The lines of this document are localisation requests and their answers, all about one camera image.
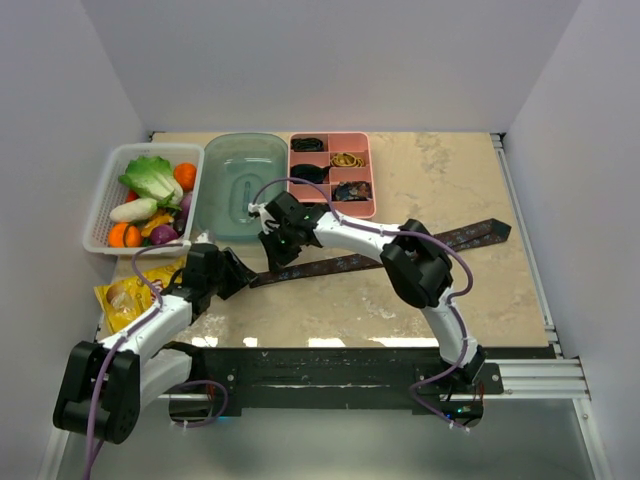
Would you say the yellow toy pepper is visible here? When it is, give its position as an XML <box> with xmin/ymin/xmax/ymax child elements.
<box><xmin>140</xmin><ymin>210</ymin><xmax>174</xmax><ymax>238</ymax></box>

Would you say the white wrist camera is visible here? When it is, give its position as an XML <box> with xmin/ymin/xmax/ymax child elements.
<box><xmin>192</xmin><ymin>231</ymin><xmax>215</xmax><ymax>245</ymax></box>
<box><xmin>248</xmin><ymin>203</ymin><xmax>279</xmax><ymax>235</ymax></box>

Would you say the brown floral necktie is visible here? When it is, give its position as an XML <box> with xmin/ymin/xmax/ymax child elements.
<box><xmin>249</xmin><ymin>218</ymin><xmax>512</xmax><ymax>288</ymax></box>

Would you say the yellow rolled tie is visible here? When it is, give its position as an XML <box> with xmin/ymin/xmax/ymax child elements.
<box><xmin>330</xmin><ymin>152</ymin><xmax>366</xmax><ymax>168</ymax></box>

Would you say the white plastic basket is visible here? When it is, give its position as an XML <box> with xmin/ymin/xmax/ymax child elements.
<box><xmin>82</xmin><ymin>143</ymin><xmax>205</xmax><ymax>256</ymax></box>

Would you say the black rolled tie top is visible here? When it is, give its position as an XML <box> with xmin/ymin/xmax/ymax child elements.
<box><xmin>290</xmin><ymin>137</ymin><xmax>324</xmax><ymax>152</ymax></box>

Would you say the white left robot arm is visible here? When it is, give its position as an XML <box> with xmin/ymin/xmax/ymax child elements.
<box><xmin>53</xmin><ymin>243</ymin><xmax>257</xmax><ymax>444</ymax></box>

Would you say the white toy radish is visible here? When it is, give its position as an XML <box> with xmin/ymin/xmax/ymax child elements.
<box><xmin>109</xmin><ymin>198</ymin><xmax>158</xmax><ymax>223</ymax></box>

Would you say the yellow chips bag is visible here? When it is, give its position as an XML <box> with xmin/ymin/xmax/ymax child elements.
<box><xmin>94</xmin><ymin>257</ymin><xmax>185</xmax><ymax>334</ymax></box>

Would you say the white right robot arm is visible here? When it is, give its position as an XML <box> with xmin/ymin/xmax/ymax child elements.
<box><xmin>248</xmin><ymin>192</ymin><xmax>486</xmax><ymax>393</ymax></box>

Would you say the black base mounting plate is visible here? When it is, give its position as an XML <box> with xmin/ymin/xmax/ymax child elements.
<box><xmin>166</xmin><ymin>342</ymin><xmax>504</xmax><ymax>427</ymax></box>

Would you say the purple toy onion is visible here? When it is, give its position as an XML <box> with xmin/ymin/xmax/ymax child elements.
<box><xmin>149</xmin><ymin>224</ymin><xmax>180</xmax><ymax>245</ymax></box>

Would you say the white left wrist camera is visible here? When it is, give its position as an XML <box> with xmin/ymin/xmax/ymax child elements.
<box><xmin>192</xmin><ymin>231</ymin><xmax>215</xmax><ymax>245</ymax></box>

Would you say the pink divided organizer tray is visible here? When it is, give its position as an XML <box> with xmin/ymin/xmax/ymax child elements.
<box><xmin>286</xmin><ymin>132</ymin><xmax>376</xmax><ymax>219</ymax></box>

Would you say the orange toy pumpkin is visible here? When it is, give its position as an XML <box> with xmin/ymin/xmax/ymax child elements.
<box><xmin>107</xmin><ymin>223</ymin><xmax>143</xmax><ymax>248</ymax></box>

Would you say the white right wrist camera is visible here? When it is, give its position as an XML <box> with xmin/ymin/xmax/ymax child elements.
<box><xmin>248</xmin><ymin>203</ymin><xmax>279</xmax><ymax>235</ymax></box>

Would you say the teal plastic container lid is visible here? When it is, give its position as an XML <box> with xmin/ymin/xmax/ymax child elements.
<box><xmin>193</xmin><ymin>133</ymin><xmax>288</xmax><ymax>243</ymax></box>

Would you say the toy cabbage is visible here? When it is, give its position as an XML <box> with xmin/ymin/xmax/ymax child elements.
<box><xmin>118</xmin><ymin>156</ymin><xmax>184</xmax><ymax>205</ymax></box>

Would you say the purple toy eggplant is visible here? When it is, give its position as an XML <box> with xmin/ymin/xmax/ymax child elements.
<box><xmin>172</xmin><ymin>192</ymin><xmax>192</xmax><ymax>236</ymax></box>

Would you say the black rolled belt middle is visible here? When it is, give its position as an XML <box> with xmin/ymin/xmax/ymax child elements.
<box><xmin>290</xmin><ymin>164</ymin><xmax>331</xmax><ymax>184</ymax></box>

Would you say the dark patterned rolled tie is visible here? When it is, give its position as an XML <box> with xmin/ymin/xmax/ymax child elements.
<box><xmin>332</xmin><ymin>181</ymin><xmax>373</xmax><ymax>202</ymax></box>

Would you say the aluminium frame rail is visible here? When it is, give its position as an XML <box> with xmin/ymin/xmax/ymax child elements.
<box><xmin>490</xmin><ymin>133</ymin><xmax>613</xmax><ymax>479</ymax></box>

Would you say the orange toy fruit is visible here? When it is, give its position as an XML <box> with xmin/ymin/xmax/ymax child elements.
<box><xmin>173</xmin><ymin>163</ymin><xmax>197</xmax><ymax>191</ymax></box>

